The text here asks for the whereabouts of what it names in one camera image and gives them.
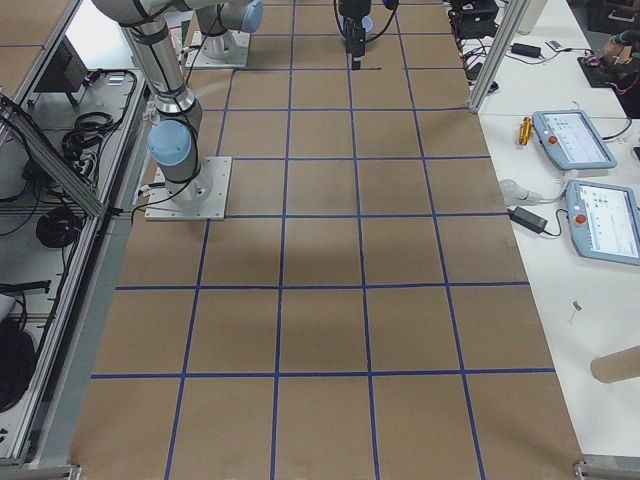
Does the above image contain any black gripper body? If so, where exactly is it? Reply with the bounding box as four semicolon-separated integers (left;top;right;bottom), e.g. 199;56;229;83
333;0;398;53

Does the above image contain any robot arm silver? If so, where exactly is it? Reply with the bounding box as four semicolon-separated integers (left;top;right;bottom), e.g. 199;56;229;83
195;0;263;60
94;0;263;129

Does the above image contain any blue bowl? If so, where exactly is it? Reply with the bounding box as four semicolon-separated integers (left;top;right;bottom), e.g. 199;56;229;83
338;16;374;34

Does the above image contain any yellow tool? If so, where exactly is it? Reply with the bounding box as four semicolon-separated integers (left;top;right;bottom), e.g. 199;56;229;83
518;117;532;147

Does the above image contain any white light bulb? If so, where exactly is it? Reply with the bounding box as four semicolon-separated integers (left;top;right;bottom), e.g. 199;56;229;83
499;179;543;206

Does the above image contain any teach pendant far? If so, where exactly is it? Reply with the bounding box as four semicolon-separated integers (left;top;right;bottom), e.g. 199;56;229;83
532;110;617;171

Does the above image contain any teach pendant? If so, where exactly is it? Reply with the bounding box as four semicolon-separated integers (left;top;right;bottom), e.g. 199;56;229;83
532;110;617;171
565;180;639;266

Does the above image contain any black power adapter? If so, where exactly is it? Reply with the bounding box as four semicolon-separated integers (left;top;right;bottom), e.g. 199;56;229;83
507;206;548;234

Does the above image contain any teach pendant near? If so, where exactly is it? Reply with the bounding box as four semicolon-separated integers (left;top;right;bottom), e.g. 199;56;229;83
565;180;639;266

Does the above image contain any cardboard tube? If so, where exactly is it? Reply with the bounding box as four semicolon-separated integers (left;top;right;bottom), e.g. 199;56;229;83
590;346;640;384

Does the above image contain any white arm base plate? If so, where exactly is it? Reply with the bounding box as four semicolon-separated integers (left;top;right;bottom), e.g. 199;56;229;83
183;30;251;70
144;156;232;221

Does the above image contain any aluminium frame post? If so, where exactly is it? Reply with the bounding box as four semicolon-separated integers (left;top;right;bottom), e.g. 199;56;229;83
467;0;530;113

